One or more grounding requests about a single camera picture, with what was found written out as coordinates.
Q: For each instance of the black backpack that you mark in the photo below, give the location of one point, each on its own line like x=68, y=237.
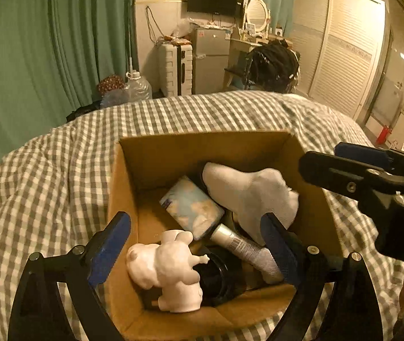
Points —
x=273, y=65

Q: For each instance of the silver small fridge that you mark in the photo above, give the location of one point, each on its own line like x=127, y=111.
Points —
x=210, y=64

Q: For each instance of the green checked blanket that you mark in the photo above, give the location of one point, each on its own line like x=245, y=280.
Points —
x=63, y=170

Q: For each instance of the white louvered wardrobe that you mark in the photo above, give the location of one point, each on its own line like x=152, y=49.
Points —
x=344, y=42

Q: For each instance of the cardboard box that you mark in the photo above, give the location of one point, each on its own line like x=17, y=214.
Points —
x=134, y=170

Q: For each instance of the beige dressing table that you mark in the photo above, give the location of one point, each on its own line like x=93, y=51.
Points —
x=239, y=48

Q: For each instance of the blue fluffy item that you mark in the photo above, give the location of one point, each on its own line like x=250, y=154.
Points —
x=113, y=97

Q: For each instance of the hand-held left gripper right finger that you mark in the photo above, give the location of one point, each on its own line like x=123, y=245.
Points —
x=276, y=245

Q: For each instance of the thin white pole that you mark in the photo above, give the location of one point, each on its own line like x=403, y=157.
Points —
x=130, y=53

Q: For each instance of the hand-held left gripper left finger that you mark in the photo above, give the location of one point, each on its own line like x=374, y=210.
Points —
x=111, y=252

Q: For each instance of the white oval vanity mirror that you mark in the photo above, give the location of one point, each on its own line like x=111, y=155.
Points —
x=257, y=10

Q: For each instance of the red fire extinguisher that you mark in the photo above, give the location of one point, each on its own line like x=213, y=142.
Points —
x=383, y=135

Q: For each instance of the black cup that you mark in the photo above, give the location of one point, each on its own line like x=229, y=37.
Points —
x=219, y=277

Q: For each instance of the white sock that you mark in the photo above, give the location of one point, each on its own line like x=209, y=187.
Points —
x=271, y=268
x=255, y=199

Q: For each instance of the white suitcase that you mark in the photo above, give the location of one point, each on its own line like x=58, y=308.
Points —
x=170, y=71

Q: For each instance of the clear plastic bag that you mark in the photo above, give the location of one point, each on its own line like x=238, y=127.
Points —
x=183, y=28

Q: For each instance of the clear water jug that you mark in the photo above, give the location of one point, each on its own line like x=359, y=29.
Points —
x=138, y=89

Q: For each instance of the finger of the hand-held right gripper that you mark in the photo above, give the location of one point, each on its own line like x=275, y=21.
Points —
x=329, y=172
x=360, y=151

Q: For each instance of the white animal figure bottle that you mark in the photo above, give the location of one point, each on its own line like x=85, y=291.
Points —
x=168, y=273

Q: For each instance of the light blue tissue pack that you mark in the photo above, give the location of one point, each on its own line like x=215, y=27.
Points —
x=193, y=207

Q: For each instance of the small photo frame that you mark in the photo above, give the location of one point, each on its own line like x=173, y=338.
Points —
x=250, y=27

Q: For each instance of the silver tube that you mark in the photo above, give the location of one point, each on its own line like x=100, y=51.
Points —
x=234, y=241

